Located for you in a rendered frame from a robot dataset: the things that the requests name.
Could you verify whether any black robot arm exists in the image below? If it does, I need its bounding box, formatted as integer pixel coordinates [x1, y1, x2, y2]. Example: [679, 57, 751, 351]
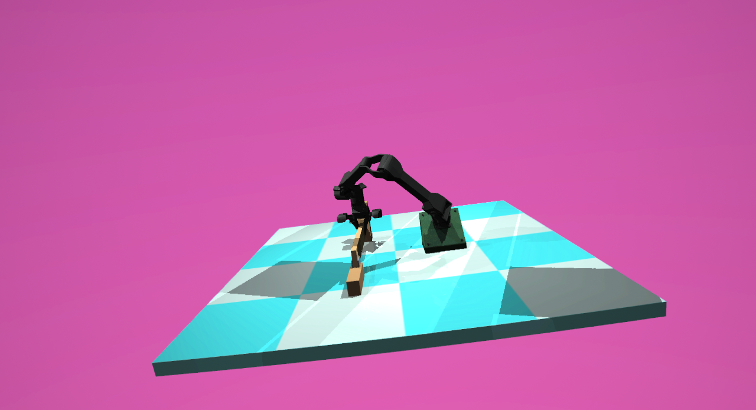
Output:
[333, 154, 452, 229]

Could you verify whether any long brown wooden rail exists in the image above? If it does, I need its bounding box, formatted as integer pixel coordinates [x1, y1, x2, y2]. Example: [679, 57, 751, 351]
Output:
[351, 218, 366, 268]

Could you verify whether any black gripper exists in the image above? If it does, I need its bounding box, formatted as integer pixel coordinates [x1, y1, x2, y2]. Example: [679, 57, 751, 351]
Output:
[337, 199, 382, 235]

